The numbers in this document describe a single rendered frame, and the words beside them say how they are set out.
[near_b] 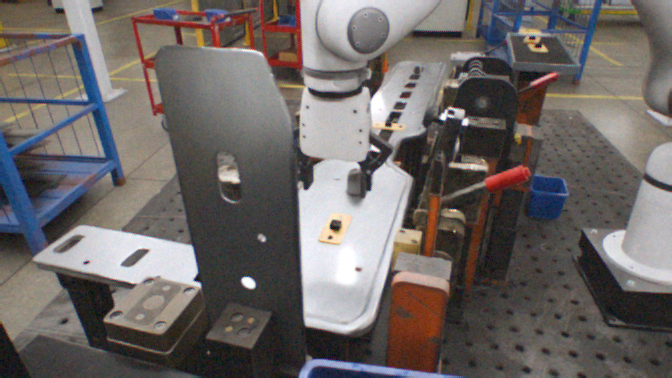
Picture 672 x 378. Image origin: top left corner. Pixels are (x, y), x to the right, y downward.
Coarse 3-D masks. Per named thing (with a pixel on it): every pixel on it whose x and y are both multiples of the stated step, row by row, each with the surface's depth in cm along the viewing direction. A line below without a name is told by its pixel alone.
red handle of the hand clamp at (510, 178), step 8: (520, 168) 57; (496, 176) 59; (504, 176) 58; (512, 176) 58; (520, 176) 57; (480, 184) 61; (488, 184) 59; (496, 184) 59; (504, 184) 58; (512, 184) 58; (456, 192) 62; (464, 192) 61; (472, 192) 61; (480, 192) 60; (488, 192) 60; (448, 200) 62; (456, 200) 62; (464, 200) 62; (440, 208) 63
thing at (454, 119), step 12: (432, 108) 57; (432, 120) 57; (444, 120) 56; (456, 120) 55; (468, 120) 57; (444, 132) 57; (456, 132) 56; (444, 144) 57; (432, 168) 60; (420, 204) 63
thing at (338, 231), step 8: (336, 216) 74; (344, 216) 74; (352, 216) 74; (328, 224) 72; (336, 224) 70; (344, 224) 72; (328, 232) 70; (336, 232) 70; (344, 232) 70; (320, 240) 68; (328, 240) 68; (336, 240) 68
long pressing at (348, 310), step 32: (416, 64) 164; (384, 96) 131; (416, 96) 131; (416, 128) 109; (320, 192) 82; (384, 192) 82; (320, 224) 72; (352, 224) 72; (384, 224) 72; (320, 256) 65; (352, 256) 65; (384, 256) 65; (320, 288) 59; (352, 288) 59; (384, 288) 59; (320, 320) 55; (352, 320) 54
